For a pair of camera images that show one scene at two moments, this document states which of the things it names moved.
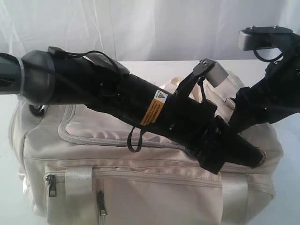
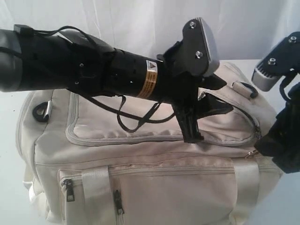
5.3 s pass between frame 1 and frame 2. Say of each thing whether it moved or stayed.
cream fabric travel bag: stayed
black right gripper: moved
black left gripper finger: moved
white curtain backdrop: stayed
